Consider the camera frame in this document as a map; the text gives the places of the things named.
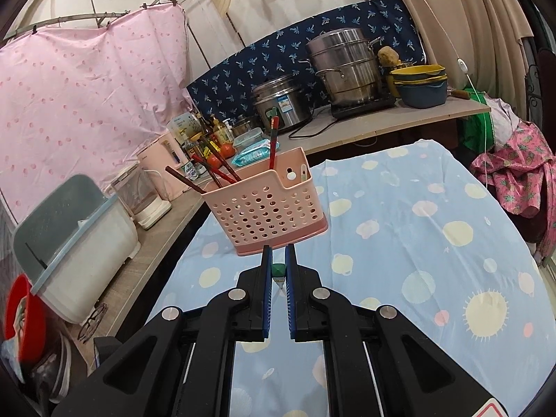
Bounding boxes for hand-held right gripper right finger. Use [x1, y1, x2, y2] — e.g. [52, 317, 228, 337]
[284, 244, 511, 417]

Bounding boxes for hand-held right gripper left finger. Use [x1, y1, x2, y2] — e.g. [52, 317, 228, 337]
[52, 244, 273, 417]

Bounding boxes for pink perforated utensil basket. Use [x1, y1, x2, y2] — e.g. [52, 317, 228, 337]
[202, 148, 329, 257]

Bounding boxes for red-topped dark chopstick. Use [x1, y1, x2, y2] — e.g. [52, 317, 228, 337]
[267, 115, 280, 169]

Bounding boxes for blue dotted blanket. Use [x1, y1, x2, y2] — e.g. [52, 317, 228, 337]
[145, 139, 549, 417]

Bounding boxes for blue wet wipes pack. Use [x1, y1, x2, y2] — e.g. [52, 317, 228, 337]
[231, 139, 272, 168]

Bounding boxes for clear food container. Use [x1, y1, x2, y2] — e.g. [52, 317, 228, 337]
[232, 127, 264, 148]

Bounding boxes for clear blender with white base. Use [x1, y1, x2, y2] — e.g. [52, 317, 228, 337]
[106, 164, 172, 231]

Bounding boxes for cluster of condiment bottles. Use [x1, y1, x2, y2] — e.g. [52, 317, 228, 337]
[185, 115, 236, 183]

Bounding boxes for pink electric kettle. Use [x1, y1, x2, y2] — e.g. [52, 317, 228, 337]
[137, 132, 189, 201]

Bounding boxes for small steel pot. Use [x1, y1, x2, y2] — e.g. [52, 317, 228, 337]
[230, 115, 255, 137]

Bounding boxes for white dish cabinet grey lid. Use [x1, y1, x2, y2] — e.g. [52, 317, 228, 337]
[12, 174, 142, 324]

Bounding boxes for black eyeglasses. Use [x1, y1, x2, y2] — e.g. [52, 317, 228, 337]
[77, 303, 108, 343]

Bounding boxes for printed clear jug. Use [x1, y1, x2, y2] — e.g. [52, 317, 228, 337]
[167, 112, 203, 142]

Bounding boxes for steel rice cooker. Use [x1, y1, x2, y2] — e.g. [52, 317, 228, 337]
[251, 75, 312, 133]

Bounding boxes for black induction cooker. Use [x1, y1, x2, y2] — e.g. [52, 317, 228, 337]
[331, 93, 398, 119]

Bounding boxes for dark grey pot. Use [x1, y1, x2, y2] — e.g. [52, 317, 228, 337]
[26, 334, 74, 404]

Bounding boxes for steel steamer pot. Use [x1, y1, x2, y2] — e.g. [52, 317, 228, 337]
[305, 28, 385, 107]

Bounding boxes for yellow container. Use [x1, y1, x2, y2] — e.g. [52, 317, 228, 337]
[384, 67, 400, 97]

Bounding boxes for red printed bowl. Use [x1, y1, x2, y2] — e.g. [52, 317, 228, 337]
[3, 275, 48, 368]

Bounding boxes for navy floral cloth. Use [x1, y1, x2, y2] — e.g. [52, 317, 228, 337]
[186, 0, 427, 122]

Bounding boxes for blue bowl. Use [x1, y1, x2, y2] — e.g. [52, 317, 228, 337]
[396, 80, 448, 109]

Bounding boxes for green cloth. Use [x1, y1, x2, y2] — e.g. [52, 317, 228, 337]
[460, 89, 496, 153]

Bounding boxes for yellow bowl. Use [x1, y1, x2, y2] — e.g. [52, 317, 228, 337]
[393, 76, 448, 86]
[390, 64, 446, 80]

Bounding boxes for pink pineapple print cloth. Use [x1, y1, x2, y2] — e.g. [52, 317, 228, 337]
[471, 122, 556, 215]

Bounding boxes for pale lilac cloth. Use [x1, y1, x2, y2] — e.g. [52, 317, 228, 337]
[491, 98, 528, 140]

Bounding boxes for pink printed sheet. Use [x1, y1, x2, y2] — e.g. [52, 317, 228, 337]
[0, 2, 196, 222]

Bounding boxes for beige curtain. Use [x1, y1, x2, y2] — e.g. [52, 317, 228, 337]
[380, 0, 539, 105]

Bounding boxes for black power cable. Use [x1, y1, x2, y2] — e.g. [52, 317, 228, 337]
[288, 111, 336, 140]

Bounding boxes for white cable with switch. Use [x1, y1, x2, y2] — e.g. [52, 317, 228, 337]
[404, 0, 488, 154]

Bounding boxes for curved metal rail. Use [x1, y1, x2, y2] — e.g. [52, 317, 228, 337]
[0, 2, 177, 48]

